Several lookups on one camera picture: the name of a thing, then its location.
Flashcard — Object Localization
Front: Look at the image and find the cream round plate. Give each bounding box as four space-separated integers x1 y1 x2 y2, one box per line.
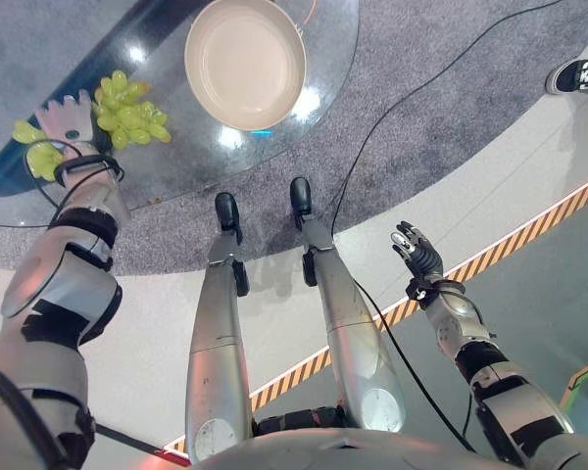
183 0 309 132

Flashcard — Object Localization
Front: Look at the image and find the silver robot leg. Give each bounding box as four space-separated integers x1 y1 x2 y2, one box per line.
184 191 254 465
289 176 408 435

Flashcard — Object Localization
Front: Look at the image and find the grey round rug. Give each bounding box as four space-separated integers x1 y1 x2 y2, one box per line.
0 0 588 278

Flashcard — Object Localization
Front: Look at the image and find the long black floor cable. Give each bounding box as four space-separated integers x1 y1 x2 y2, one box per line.
330 0 569 454

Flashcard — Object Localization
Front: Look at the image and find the person's foot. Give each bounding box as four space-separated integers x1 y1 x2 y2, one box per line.
544 57 588 97

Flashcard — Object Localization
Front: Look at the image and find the silver robot torso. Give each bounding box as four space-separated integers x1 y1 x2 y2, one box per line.
189 404 588 470

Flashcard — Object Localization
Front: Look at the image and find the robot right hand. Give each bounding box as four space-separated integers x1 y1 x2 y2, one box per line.
390 220 445 283

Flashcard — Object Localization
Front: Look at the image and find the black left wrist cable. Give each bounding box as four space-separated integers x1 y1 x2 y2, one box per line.
24 138 126 210

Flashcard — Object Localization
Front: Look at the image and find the green grape bunch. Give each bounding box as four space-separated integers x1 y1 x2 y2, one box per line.
12 119 66 182
91 70 172 150

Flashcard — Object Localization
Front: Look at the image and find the yellow black striped floor tape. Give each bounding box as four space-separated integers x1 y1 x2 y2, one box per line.
165 170 588 457

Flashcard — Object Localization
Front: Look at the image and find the silver robot right leg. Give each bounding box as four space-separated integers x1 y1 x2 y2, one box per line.
289 176 408 435

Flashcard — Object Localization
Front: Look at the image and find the green floor tape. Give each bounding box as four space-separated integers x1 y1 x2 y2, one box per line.
560 353 588 418

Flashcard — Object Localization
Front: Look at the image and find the silver robot left leg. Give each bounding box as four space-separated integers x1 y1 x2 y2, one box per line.
184 191 254 465

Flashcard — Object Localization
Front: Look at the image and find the dark table base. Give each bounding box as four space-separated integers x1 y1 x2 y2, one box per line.
0 0 212 193

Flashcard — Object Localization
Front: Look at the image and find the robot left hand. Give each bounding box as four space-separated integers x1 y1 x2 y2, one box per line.
33 90 102 163

